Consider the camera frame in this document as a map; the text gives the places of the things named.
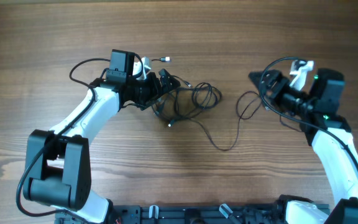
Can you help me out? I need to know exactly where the thick black cable bundle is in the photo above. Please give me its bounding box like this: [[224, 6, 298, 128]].
[[150, 56, 223, 128]]

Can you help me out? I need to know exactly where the thin black usb cable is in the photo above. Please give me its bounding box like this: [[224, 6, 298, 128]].
[[194, 90, 272, 152]]

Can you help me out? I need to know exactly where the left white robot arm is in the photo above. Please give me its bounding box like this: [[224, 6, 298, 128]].
[[16, 49, 180, 223]]

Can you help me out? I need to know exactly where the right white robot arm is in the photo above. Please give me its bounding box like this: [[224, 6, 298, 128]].
[[249, 68, 358, 223]]

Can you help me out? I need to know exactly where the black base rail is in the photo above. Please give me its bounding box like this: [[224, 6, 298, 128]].
[[54, 203, 331, 224]]

